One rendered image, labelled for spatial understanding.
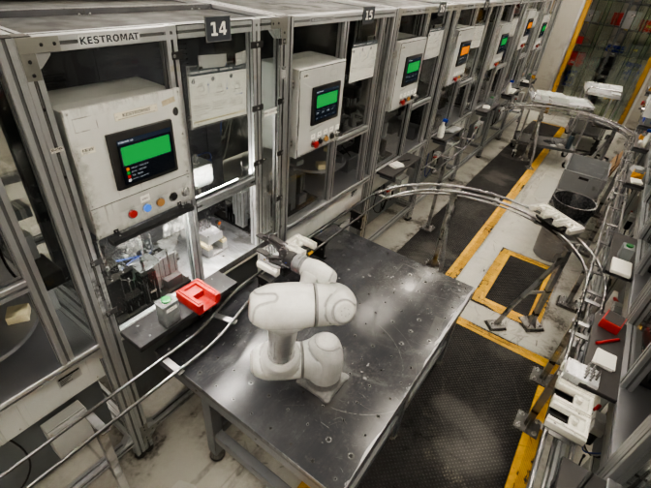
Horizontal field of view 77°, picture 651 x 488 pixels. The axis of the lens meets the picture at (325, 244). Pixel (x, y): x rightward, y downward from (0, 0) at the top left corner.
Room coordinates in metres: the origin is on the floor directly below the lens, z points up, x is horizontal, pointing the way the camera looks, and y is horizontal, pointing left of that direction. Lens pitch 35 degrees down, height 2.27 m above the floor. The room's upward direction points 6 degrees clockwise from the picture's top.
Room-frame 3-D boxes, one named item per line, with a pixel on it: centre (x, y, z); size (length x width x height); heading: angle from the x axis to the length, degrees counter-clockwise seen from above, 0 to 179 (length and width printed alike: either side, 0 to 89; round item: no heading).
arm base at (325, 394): (1.19, -0.06, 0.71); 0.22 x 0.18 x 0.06; 148
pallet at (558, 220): (2.60, -1.62, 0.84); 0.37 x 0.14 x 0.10; 26
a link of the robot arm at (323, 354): (1.18, -0.04, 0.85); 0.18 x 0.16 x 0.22; 100
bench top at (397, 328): (1.60, -0.09, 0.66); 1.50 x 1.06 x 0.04; 148
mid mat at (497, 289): (2.90, -1.75, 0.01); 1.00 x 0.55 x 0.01; 148
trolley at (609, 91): (6.93, -4.13, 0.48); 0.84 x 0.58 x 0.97; 156
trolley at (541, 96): (6.07, -3.10, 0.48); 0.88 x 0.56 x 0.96; 76
